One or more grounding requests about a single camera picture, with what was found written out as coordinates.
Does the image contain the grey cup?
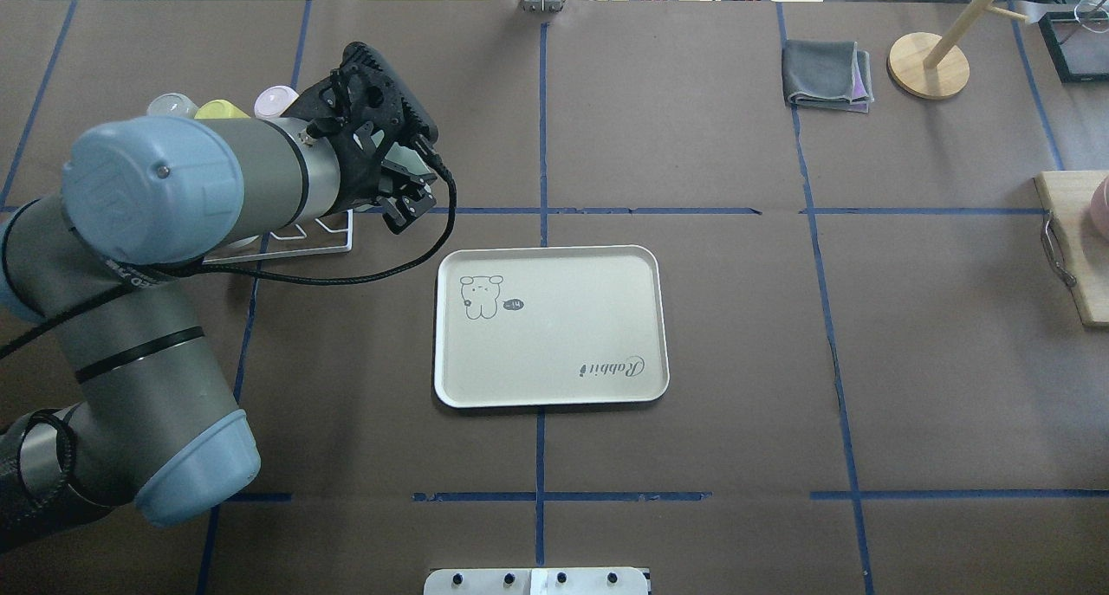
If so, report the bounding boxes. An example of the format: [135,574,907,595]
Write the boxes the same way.
[146,93,199,119]

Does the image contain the grey folded cloth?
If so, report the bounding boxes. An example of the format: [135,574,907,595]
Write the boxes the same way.
[781,39,875,113]

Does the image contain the pink cup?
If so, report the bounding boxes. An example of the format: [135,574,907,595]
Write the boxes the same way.
[252,85,301,119]

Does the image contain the wooden cutting board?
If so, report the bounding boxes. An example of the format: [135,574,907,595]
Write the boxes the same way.
[1034,170,1108,329]

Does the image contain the beige rabbit tray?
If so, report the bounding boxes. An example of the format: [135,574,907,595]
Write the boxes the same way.
[433,245,671,409]

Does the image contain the yellow cup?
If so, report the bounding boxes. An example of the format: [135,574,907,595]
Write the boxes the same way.
[193,99,253,120]

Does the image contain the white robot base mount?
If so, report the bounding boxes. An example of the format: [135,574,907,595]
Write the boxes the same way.
[423,566,652,594]

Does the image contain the pink bowl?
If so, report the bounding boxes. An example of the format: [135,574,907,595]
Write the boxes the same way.
[1086,176,1109,243]

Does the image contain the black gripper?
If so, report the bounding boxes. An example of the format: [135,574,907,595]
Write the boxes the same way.
[282,42,438,235]

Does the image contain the white wire cup rack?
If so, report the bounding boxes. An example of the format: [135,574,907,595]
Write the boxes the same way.
[204,211,355,266]

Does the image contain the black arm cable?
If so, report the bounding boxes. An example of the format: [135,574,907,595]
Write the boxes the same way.
[0,140,457,362]

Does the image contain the wooden mug tree stand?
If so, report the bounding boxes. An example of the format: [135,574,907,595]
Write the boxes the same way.
[886,0,1028,100]

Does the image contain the black wire frame box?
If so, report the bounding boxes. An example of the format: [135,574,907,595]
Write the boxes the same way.
[1038,3,1108,83]

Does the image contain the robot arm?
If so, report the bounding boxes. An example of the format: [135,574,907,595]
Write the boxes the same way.
[3,42,458,552]

